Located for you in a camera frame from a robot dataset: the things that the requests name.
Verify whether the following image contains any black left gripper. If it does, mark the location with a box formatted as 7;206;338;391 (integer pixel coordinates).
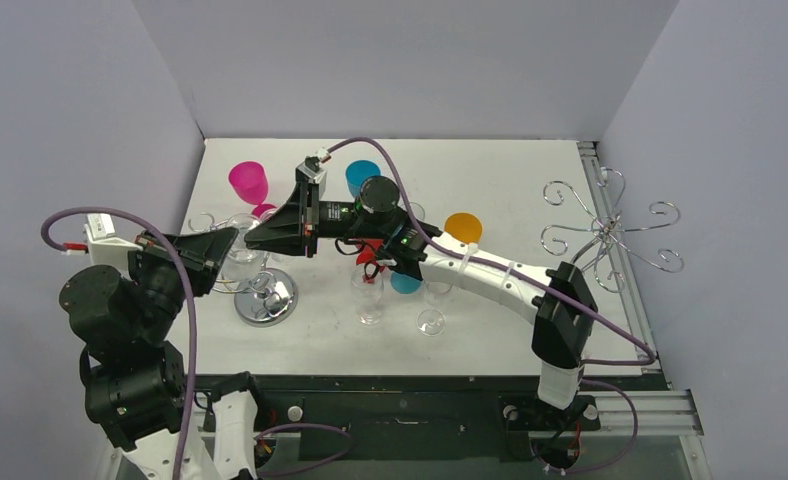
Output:
128;223;235;337

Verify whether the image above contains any red plastic wine glass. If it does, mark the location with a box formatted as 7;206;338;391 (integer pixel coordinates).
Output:
355;239;385;282

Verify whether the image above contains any blue plastic wine glass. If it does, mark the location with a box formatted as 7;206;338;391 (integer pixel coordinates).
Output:
345;159;381;198

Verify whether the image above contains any clear patterned wine glass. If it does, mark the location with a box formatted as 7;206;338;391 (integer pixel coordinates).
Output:
350;265;384;325

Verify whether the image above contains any teal wine glass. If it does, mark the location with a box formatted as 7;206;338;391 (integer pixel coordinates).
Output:
390;272;423;295

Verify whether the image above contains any clear glass tumbler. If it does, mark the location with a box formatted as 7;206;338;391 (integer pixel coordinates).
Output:
409;202;425;221

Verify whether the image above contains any orange plastic wine glass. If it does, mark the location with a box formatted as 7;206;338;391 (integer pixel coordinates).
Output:
444;212;483;244

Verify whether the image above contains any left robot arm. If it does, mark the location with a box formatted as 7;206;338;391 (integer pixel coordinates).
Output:
59;225;220;479

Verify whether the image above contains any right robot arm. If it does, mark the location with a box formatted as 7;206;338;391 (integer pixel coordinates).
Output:
244;176;598;427

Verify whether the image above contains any pink plastic wine glass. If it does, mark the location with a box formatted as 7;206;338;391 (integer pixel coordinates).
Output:
228;161;278;217

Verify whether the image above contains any chrome left wine glass rack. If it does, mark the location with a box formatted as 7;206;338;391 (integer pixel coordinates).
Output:
183;210;301;329

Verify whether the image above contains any chrome wine glass rack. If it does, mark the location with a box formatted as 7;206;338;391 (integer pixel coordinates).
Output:
183;210;301;329
540;167;685;294

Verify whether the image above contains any chrome right wine glass rack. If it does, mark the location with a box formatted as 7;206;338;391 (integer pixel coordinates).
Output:
540;167;685;294

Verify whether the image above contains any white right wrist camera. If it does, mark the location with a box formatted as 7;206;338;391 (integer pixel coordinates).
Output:
299;148;331;191

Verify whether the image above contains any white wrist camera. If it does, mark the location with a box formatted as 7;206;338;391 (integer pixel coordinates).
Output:
63;213;142;271
299;148;331;191

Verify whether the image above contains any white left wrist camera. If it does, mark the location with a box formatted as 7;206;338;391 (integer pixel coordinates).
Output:
63;213;142;271

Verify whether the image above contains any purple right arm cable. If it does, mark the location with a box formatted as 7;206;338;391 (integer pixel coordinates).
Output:
326;137;657;475

